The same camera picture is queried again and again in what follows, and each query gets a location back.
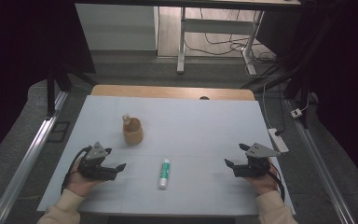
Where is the person's left hand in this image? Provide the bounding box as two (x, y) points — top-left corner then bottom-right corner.
(65, 157), (107, 198)

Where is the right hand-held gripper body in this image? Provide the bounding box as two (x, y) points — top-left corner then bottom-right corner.
(232, 142), (282, 179)

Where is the person's right hand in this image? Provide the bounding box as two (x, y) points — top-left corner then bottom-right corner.
(243, 157), (282, 196)

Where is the white cabinet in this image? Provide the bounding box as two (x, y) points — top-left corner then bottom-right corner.
(75, 3), (160, 51)

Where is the white table mat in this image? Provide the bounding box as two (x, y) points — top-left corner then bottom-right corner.
(36, 94), (296, 217)

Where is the white desk frame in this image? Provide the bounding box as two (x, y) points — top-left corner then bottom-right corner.
(176, 7), (266, 77)

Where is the tangle of floor cables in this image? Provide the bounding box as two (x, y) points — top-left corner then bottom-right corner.
(185, 8), (278, 79)

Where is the white green toothpaste tube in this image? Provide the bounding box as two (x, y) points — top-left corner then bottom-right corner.
(158, 158), (172, 190)

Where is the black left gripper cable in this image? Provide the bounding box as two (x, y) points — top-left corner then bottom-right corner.
(61, 145), (93, 196)

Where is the wooden cup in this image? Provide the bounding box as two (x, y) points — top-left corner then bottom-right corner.
(122, 116), (145, 147)

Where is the wooden table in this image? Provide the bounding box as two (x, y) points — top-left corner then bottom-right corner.
(90, 84), (256, 102)

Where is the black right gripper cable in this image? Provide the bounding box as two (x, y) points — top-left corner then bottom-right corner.
(268, 161), (286, 203)

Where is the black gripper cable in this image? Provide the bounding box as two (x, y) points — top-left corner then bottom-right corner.
(61, 145), (93, 196)
(268, 161), (286, 203)

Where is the dark curtain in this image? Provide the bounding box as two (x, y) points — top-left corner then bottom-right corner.
(0, 0), (96, 169)
(255, 0), (358, 194)

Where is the white power strip cable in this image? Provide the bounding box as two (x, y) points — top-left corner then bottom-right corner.
(261, 81), (273, 131)

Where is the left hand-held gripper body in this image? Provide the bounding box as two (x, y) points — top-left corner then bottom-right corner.
(76, 141), (119, 182)

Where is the white power strip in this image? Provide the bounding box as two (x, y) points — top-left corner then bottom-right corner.
(268, 128), (290, 154)

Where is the aluminium rail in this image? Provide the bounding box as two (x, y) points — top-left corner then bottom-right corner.
(0, 90), (70, 224)
(285, 98), (356, 224)

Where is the black metal stand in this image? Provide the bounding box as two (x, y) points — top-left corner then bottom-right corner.
(241, 8), (335, 129)
(45, 62), (99, 118)

